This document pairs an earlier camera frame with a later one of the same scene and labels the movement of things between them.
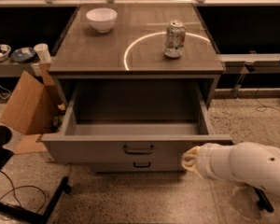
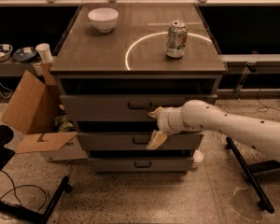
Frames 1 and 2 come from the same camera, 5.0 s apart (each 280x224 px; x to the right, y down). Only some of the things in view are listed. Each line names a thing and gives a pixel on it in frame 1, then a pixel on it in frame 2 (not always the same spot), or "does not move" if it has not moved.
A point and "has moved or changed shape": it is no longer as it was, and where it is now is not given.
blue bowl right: [23, 54] does not move
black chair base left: [0, 136] does not move
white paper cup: [42, 50] does not move
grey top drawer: [132, 121] has moved or changed shape
